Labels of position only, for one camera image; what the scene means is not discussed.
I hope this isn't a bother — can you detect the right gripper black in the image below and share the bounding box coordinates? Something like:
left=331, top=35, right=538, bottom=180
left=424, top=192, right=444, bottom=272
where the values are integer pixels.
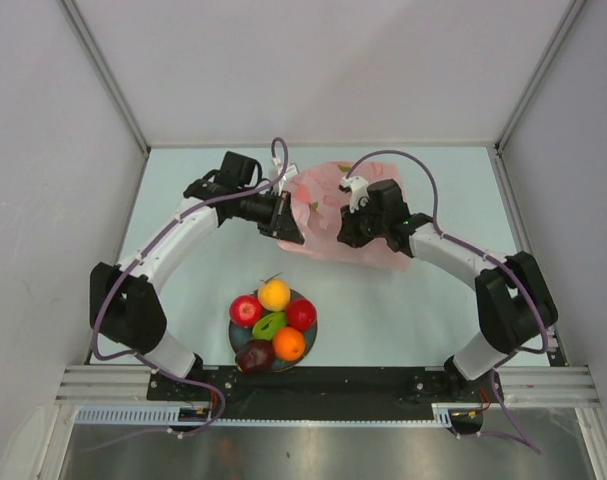
left=338, top=198, right=389, bottom=248

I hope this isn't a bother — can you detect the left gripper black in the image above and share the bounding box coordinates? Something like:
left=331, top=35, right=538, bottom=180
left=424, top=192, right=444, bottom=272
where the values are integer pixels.
left=236, top=189, right=304, bottom=245

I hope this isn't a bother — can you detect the pink plastic bag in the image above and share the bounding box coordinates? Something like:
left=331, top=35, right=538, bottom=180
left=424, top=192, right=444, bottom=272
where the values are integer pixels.
left=277, top=161, right=410, bottom=271

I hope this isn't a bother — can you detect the orange fake fruit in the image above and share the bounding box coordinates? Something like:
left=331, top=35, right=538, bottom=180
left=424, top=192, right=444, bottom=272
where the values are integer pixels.
left=257, top=279, right=291, bottom=312

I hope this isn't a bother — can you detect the red fake pomegranate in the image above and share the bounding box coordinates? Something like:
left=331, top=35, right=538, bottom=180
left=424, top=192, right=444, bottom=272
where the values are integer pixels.
left=285, top=298, right=317, bottom=332

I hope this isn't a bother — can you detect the red fake apple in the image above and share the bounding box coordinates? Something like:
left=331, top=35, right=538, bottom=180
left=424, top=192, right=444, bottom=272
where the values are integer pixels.
left=229, top=295, right=263, bottom=328

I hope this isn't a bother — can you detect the green fake star fruit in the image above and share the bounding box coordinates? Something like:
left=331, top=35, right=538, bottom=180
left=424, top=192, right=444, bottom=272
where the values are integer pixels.
left=252, top=312, right=287, bottom=341

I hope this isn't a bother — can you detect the orange fake tangerine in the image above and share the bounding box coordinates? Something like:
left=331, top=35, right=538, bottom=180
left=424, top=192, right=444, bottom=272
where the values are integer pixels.
left=272, top=327, right=306, bottom=362

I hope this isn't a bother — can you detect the dark blue ceramic plate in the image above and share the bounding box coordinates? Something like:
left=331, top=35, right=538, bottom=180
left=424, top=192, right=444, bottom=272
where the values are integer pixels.
left=228, top=287, right=318, bottom=374

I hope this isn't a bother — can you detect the dark red fake plum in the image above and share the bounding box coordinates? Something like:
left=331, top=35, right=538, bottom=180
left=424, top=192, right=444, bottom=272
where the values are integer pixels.
left=235, top=340, right=276, bottom=375

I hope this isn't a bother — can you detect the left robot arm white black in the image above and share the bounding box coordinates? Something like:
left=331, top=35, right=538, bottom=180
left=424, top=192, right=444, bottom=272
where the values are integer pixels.
left=90, top=152, right=304, bottom=400

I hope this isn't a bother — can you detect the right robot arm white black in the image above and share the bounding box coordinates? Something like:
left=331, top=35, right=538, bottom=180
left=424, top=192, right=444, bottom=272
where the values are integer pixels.
left=337, top=177, right=558, bottom=401

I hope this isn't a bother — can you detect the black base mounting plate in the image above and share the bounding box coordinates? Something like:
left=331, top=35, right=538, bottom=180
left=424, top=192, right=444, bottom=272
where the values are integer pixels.
left=147, top=365, right=505, bottom=421

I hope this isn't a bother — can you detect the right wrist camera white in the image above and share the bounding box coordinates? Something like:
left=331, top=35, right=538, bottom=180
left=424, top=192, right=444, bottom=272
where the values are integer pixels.
left=339, top=176, right=370, bottom=213

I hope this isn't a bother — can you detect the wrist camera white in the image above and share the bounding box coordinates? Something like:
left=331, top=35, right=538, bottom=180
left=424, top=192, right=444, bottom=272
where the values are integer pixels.
left=268, top=158, right=299, bottom=192
left=339, top=176, right=370, bottom=213

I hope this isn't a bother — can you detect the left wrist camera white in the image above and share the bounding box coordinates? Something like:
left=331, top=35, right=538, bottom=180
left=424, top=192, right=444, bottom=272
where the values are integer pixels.
left=268, top=158, right=299, bottom=192

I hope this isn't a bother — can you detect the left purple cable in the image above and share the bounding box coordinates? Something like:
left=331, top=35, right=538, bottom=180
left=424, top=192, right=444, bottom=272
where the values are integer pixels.
left=90, top=137, right=290, bottom=444

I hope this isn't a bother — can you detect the purple cable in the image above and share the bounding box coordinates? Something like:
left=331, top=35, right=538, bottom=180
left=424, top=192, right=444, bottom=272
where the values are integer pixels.
left=90, top=137, right=290, bottom=444
left=340, top=149, right=552, bottom=454

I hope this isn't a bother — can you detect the white slotted cable duct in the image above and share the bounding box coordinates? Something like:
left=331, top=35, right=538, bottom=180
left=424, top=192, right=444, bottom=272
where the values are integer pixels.
left=76, top=405, right=452, bottom=428

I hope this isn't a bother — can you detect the aluminium front rail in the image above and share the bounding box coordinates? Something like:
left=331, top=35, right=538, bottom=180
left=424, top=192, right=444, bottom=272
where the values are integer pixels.
left=56, top=365, right=601, bottom=408

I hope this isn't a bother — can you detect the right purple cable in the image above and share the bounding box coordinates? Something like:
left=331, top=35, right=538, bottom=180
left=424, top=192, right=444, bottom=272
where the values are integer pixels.
left=340, top=149, right=552, bottom=454

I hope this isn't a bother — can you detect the right aluminium frame post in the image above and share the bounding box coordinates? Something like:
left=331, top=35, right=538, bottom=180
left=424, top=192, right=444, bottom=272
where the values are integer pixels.
left=493, top=0, right=587, bottom=151

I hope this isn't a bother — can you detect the aluminium frame post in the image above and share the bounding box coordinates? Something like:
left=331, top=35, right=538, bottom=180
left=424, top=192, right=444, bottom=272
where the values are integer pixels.
left=57, top=0, right=150, bottom=154
left=493, top=0, right=587, bottom=151

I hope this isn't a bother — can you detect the left aluminium frame post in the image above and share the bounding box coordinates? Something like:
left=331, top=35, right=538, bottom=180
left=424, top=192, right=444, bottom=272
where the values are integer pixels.
left=57, top=0, right=150, bottom=154

